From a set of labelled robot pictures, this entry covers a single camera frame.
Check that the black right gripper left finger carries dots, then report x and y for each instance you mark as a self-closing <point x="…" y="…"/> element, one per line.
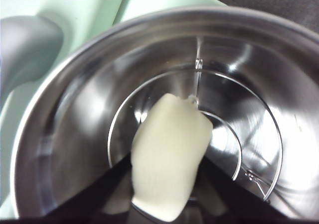
<point x="99" y="191"/>

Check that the plain white steamed bun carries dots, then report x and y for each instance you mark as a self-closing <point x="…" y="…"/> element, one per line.
<point x="169" y="146"/>

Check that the mint green breakfast machine base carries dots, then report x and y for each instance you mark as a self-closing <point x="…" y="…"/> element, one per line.
<point x="162" y="0"/>

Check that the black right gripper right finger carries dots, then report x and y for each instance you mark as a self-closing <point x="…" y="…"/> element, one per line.
<point x="236" y="196"/>

